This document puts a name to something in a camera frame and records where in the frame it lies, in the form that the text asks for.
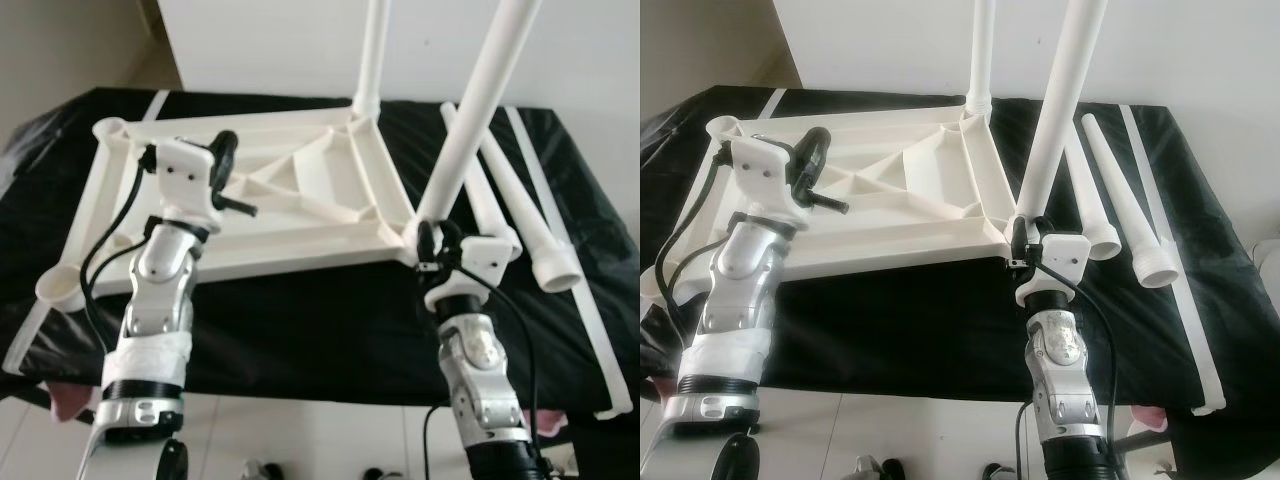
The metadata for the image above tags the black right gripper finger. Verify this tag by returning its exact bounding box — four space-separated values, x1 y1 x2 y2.
1008 214 1031 273
414 219 439 273

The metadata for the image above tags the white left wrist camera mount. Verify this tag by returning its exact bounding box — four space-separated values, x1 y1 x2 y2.
150 140 224 237
730 135 807 232

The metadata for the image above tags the black table cloth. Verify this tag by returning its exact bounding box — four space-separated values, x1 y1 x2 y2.
0 88 641 416
640 87 1280 471

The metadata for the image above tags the white tapered table leg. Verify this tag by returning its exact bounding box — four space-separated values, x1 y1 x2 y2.
1062 125 1124 262
415 0 544 227
1015 0 1110 222
1082 113 1182 290
480 125 584 294
350 0 394 120
965 0 999 120
440 100 522 259

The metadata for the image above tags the pink object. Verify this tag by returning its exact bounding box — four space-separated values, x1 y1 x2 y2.
528 407 575 434
48 378 98 424
1127 407 1173 434

